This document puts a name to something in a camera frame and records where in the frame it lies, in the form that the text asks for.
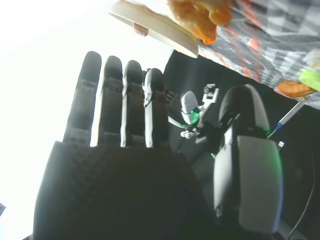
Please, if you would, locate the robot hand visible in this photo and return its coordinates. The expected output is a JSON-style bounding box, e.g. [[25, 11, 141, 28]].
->
[[32, 51, 285, 240]]

